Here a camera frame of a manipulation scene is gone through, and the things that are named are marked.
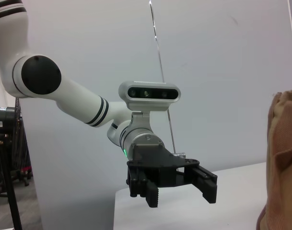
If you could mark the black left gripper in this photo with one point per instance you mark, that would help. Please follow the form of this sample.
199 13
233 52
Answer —
150 158

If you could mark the khaki canvas food bag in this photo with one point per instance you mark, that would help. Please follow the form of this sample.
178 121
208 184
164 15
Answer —
284 153

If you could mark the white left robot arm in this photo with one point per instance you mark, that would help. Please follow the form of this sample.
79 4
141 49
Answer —
73 94

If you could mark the black equipment on stand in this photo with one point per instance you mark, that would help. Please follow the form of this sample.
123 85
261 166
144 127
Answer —
5 119

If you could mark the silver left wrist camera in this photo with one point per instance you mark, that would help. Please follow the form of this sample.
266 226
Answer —
149 93

